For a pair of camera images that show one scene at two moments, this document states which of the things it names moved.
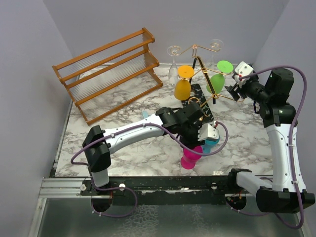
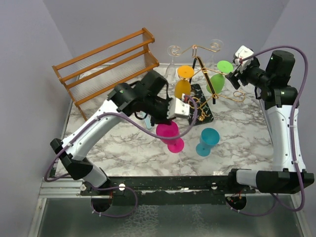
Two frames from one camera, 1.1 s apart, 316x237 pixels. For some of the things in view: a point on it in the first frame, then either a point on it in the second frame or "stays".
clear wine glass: (216, 45) stays
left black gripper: (194, 142) -> (163, 120)
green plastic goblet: (218, 80) stays
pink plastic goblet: (189, 158) -> (175, 145)
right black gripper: (235, 89) -> (234, 77)
